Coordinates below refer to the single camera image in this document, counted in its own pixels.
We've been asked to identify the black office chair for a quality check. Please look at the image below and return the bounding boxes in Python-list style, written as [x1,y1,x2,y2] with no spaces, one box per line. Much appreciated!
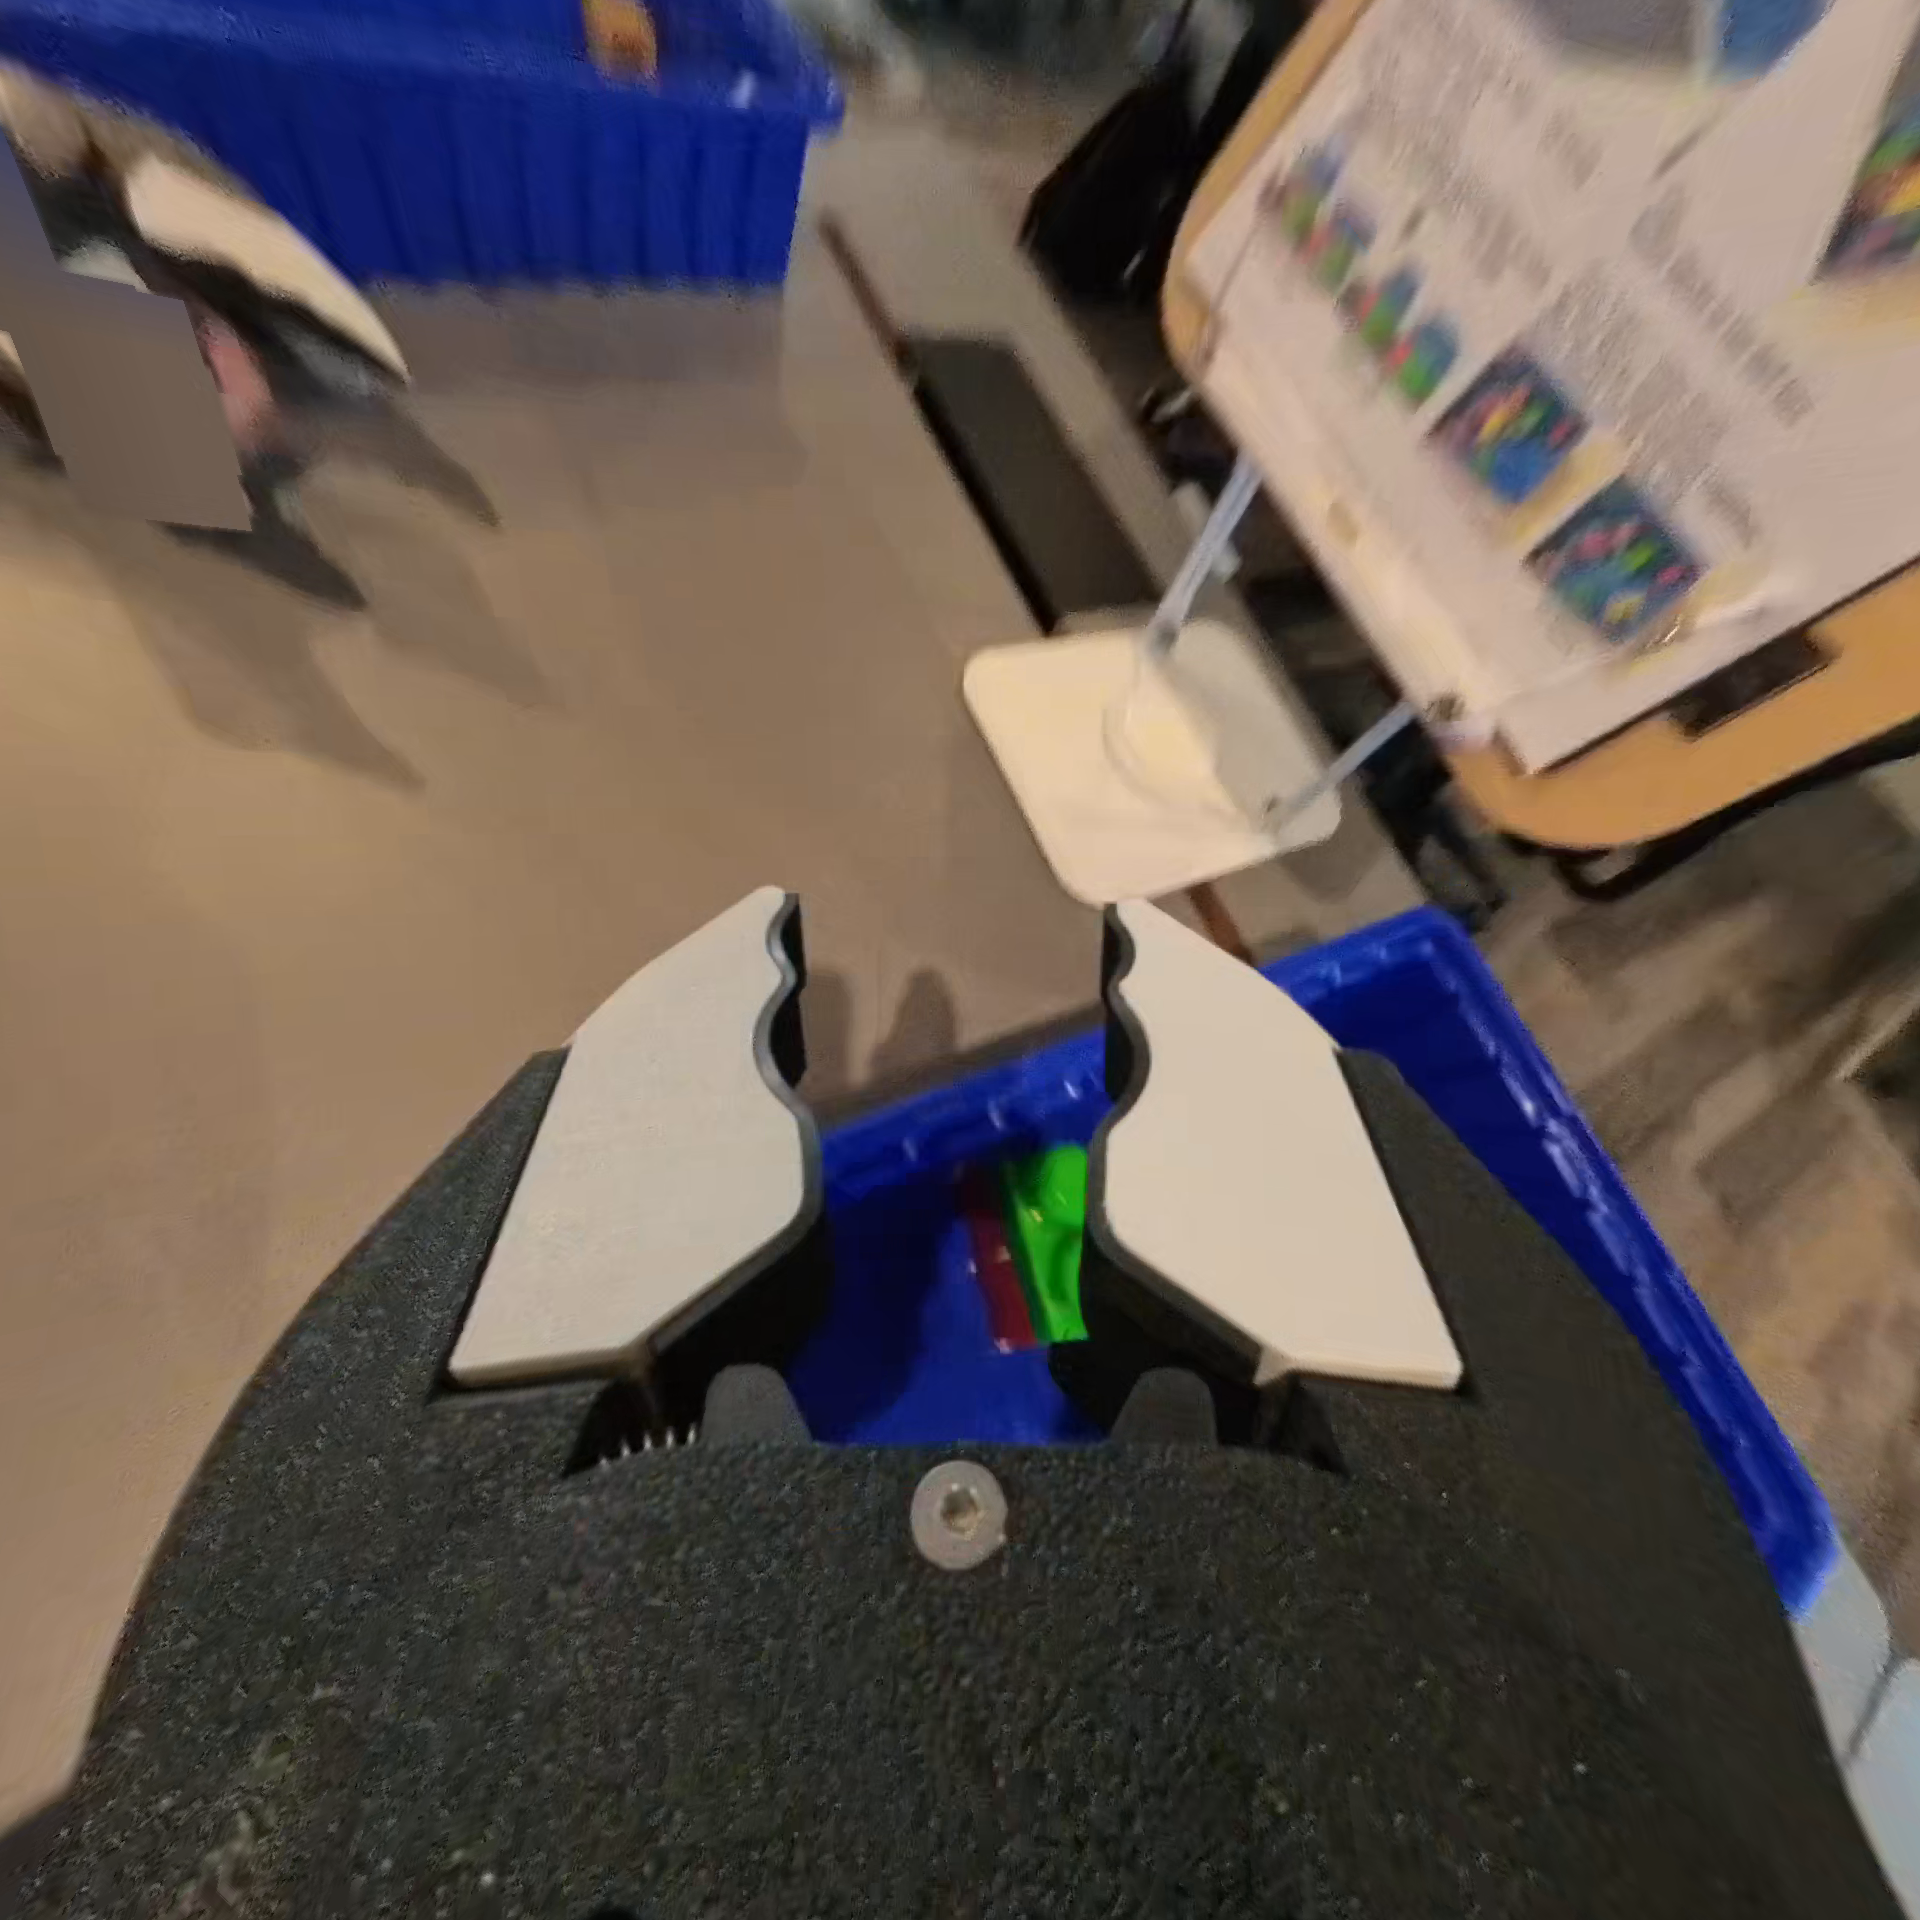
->
[1019,0,1249,302]

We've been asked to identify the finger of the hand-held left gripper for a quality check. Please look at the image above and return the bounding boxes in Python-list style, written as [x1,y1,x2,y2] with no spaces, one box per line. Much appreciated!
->
[119,152,414,386]

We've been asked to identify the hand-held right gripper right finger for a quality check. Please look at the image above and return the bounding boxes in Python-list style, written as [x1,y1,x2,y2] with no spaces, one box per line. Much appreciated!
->
[1083,897,1468,1394]

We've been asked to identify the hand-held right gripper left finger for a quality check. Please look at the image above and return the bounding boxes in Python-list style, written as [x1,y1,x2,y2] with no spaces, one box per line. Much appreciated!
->
[449,885,827,1390]

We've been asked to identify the green two-stud block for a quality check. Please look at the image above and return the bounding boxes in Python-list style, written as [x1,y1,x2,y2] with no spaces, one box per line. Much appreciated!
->
[998,1144,1098,1346]

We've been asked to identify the printed instruction sheet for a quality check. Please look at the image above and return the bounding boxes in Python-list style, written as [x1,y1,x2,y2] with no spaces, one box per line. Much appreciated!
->
[1184,0,1920,776]

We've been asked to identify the blue plastic bin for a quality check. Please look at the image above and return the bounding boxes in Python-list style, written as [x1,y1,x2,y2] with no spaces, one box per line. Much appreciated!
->
[0,0,847,291]
[786,908,1840,1613]

